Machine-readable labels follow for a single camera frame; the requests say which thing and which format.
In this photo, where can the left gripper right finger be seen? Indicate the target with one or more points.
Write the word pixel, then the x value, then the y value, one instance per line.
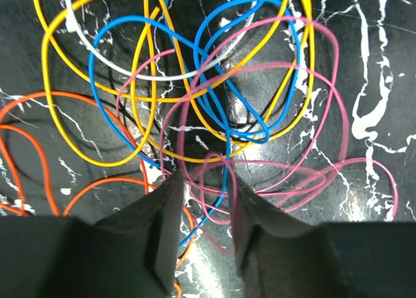
pixel 278 255

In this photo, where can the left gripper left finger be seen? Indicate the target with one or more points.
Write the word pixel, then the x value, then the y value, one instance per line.
pixel 131 253

